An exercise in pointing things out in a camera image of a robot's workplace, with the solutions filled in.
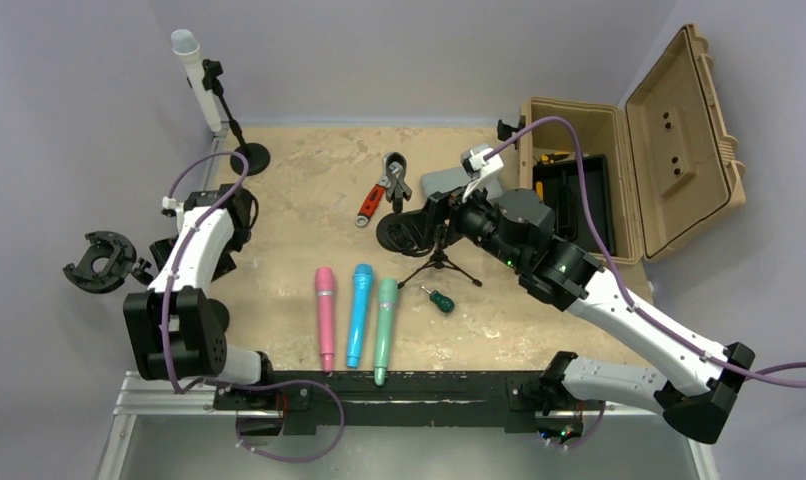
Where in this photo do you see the black tripod shock-mount stand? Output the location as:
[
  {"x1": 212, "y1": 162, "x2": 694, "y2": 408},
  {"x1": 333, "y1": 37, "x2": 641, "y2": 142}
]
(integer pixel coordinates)
[{"x1": 376, "y1": 220, "x2": 483, "y2": 290}]

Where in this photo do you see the black round-base back stand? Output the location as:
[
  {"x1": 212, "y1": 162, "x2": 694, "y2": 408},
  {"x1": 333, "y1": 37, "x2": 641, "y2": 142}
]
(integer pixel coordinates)
[{"x1": 202, "y1": 59, "x2": 270, "y2": 176}]

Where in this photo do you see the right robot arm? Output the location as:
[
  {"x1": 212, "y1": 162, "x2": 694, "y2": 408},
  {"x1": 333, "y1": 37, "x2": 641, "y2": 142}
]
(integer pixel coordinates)
[{"x1": 423, "y1": 189, "x2": 755, "y2": 445}]

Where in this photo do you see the grey plastic tool case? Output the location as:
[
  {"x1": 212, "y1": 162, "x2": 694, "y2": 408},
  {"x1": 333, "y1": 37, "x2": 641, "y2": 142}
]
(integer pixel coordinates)
[{"x1": 420, "y1": 167, "x2": 504, "y2": 201}]

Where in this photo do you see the green stubby screwdriver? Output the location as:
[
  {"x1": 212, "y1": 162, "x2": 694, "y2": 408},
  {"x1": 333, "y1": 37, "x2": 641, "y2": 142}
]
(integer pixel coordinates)
[{"x1": 421, "y1": 286, "x2": 455, "y2": 314}]

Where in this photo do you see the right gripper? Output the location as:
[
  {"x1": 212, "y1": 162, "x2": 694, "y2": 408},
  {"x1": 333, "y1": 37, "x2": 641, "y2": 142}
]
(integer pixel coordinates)
[{"x1": 398, "y1": 173, "x2": 525, "y2": 271}]

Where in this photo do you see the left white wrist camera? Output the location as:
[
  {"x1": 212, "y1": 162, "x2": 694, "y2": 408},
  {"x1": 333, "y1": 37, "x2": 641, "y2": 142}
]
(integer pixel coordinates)
[{"x1": 161, "y1": 196, "x2": 184, "y2": 218}]

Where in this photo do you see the tan hard toolbox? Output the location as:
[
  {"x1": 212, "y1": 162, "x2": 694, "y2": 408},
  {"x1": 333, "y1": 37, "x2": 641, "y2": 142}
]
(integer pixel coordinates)
[{"x1": 519, "y1": 24, "x2": 746, "y2": 268}]

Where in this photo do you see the white microphone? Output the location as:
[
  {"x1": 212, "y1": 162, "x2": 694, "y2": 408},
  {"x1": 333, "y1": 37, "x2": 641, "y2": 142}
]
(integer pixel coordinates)
[{"x1": 170, "y1": 29, "x2": 223, "y2": 133}]

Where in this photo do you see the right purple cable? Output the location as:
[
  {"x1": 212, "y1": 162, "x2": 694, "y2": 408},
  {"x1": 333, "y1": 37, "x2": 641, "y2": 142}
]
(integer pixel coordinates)
[{"x1": 487, "y1": 116, "x2": 806, "y2": 452}]

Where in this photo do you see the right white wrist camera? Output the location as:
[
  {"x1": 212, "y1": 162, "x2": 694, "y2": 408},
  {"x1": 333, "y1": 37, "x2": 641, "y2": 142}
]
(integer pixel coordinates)
[{"x1": 461, "y1": 144, "x2": 504, "y2": 202}]

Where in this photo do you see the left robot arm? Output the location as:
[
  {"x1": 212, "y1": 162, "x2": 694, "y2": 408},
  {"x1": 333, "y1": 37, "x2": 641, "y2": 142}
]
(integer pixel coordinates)
[{"x1": 123, "y1": 184, "x2": 277, "y2": 409}]

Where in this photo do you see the black toolbox tray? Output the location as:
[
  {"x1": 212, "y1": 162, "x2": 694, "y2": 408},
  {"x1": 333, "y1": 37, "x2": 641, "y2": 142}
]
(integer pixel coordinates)
[{"x1": 532, "y1": 152, "x2": 616, "y2": 255}]

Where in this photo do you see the blue microphone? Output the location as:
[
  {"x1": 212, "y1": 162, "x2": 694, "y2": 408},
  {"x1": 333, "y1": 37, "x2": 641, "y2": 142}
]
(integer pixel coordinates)
[{"x1": 345, "y1": 263, "x2": 374, "y2": 369}]

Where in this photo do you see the mint green microphone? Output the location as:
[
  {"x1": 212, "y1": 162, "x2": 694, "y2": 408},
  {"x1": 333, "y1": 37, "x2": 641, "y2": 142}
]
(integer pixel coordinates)
[{"x1": 374, "y1": 277, "x2": 399, "y2": 387}]

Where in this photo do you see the black round-base stand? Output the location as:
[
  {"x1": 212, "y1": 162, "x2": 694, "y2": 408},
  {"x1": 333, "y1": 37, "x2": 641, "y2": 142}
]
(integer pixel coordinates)
[
  {"x1": 202, "y1": 59, "x2": 270, "y2": 176},
  {"x1": 376, "y1": 152, "x2": 433, "y2": 257}
]

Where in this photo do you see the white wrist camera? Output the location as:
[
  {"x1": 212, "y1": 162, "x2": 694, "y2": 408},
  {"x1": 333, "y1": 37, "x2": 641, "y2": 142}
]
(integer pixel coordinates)
[
  {"x1": 161, "y1": 196, "x2": 184, "y2": 218},
  {"x1": 461, "y1": 144, "x2": 504, "y2": 202}
]

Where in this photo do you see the red adjustable wrench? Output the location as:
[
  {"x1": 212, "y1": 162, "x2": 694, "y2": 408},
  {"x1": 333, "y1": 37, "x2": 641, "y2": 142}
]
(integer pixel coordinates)
[{"x1": 355, "y1": 166, "x2": 393, "y2": 228}]

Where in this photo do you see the pink microphone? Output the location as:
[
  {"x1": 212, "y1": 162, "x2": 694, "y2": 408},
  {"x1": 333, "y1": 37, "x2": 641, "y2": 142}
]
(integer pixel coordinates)
[{"x1": 315, "y1": 267, "x2": 335, "y2": 373}]

